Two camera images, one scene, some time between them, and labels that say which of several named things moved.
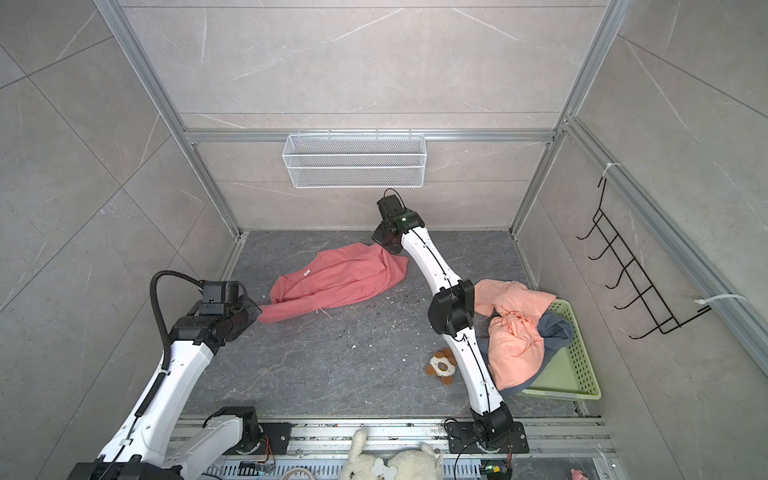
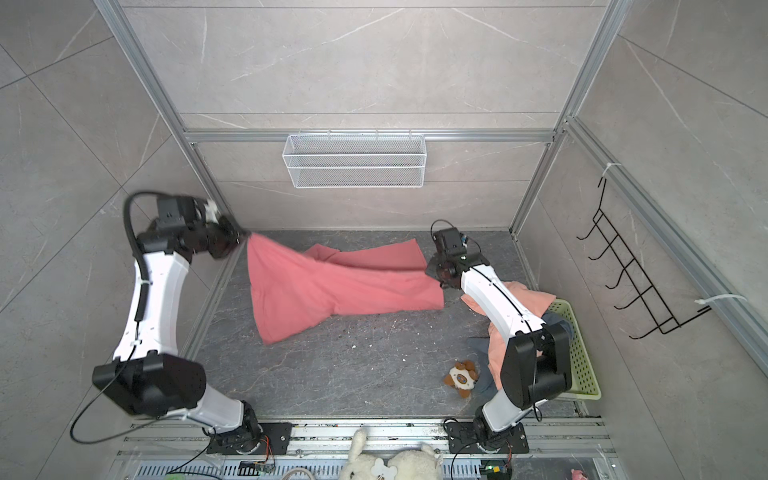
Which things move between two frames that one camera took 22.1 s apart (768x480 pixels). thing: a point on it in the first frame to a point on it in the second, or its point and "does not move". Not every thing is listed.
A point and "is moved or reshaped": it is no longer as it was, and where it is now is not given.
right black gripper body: x=382 y=237 to x=436 y=267
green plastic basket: x=572 y=370 does not move
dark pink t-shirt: x=339 y=275 is moved or reshaped
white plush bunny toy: x=408 y=465 does not move
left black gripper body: x=241 y=316 to x=216 y=239
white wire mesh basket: x=355 y=161 does not move
